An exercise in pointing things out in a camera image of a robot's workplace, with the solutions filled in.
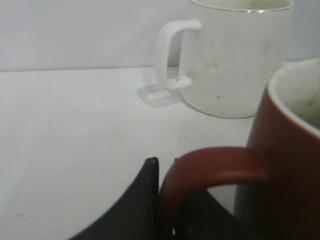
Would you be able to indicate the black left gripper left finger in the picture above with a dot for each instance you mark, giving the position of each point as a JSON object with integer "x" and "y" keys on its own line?
{"x": 134, "y": 215}

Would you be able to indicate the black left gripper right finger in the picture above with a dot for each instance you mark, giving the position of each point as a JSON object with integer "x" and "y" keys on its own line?
{"x": 196, "y": 215}

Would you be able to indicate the red ceramic mug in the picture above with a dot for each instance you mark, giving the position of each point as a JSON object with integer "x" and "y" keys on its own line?
{"x": 285, "y": 136}

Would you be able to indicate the white ceramic mug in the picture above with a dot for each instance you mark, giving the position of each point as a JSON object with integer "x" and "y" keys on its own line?
{"x": 220, "y": 58}

